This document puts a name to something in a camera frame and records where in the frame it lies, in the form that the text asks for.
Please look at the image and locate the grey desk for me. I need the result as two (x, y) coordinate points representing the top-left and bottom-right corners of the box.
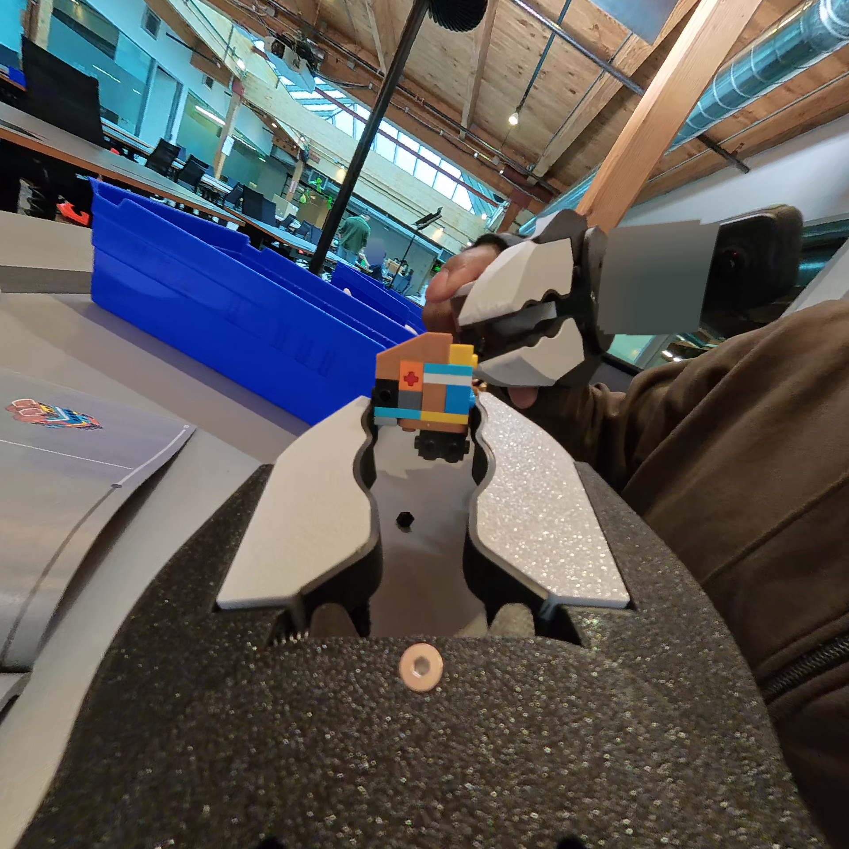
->
(0, 211), (492, 797)

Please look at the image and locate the blue plastic bin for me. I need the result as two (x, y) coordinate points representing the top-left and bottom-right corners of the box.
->
(328, 262), (425, 319)
(88, 178), (425, 425)

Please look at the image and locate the grey building instruction booklet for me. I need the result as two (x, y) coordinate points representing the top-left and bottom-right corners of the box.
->
(0, 368), (196, 671)

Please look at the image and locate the ceiling projector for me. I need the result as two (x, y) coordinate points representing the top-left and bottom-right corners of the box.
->
(265, 33), (326, 90)

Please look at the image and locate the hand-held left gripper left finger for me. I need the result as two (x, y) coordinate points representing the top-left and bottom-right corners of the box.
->
(215, 395), (383, 622)

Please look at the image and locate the background office desk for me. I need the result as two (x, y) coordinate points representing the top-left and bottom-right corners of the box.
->
(0, 99), (246, 226)
(226, 209), (346, 256)

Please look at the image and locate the black pole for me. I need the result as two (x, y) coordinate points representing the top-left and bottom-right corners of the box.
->
(310, 0), (488, 276)

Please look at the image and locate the silver ventilation duct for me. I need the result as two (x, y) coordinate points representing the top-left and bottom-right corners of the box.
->
(666, 0), (849, 157)

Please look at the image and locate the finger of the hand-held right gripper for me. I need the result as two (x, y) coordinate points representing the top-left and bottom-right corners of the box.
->
(453, 235), (577, 328)
(478, 320), (586, 387)

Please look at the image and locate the small multicoloured brick model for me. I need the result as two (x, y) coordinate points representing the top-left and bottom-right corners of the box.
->
(371, 333), (480, 464)

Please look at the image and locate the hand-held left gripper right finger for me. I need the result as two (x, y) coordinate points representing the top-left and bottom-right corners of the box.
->
(463, 390), (632, 629)

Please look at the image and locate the black office chair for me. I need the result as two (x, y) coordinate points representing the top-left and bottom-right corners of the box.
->
(20, 33), (106, 147)

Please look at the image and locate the person's right hand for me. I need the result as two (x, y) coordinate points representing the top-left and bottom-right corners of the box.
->
(423, 247), (539, 410)

